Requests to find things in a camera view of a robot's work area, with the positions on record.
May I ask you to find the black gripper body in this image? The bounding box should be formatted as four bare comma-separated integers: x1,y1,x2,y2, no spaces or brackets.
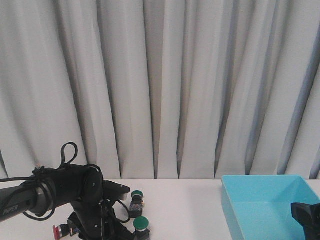
290,202,320,240
71,200,137,240

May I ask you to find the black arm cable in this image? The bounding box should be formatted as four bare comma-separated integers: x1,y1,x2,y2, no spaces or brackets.
0,141,131,240

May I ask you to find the rear green push button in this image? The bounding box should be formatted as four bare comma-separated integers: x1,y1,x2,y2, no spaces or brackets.
129,190,144,219

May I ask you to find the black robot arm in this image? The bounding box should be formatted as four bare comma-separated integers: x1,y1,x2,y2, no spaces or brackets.
0,164,138,240

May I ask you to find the grey pleated curtain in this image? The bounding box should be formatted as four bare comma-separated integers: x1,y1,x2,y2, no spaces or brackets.
0,0,320,179

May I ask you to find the green push button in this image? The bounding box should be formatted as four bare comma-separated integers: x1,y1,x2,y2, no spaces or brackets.
129,190,144,219
133,216,151,240

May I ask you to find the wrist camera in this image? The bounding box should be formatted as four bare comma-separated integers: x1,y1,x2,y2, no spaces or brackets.
103,180,131,201

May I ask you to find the red push button lying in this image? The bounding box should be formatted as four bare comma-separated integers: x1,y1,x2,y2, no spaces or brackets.
52,224,74,240

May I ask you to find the front green push button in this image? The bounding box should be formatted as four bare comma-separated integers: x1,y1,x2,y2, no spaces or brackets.
133,216,151,240

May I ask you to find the light blue plastic box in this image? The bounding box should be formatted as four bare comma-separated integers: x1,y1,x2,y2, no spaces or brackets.
221,175,320,240

